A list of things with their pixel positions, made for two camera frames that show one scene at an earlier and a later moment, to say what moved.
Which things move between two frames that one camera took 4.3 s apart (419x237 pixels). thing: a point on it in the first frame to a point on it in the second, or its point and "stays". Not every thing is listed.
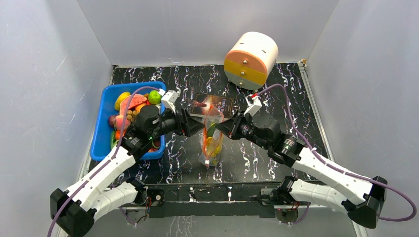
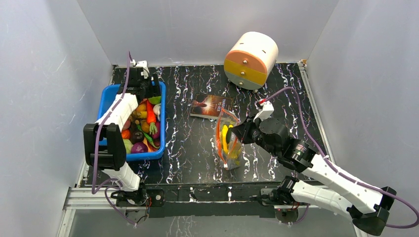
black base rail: (209, 200) stays
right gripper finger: (226, 128) to (237, 131)
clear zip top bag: (211, 140) to (229, 154)
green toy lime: (154, 97) stays
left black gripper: (191, 126) to (154, 91)
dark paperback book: (217, 106) stays
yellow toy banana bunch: (214, 148) to (224, 132)
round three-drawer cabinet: (250, 59) stays
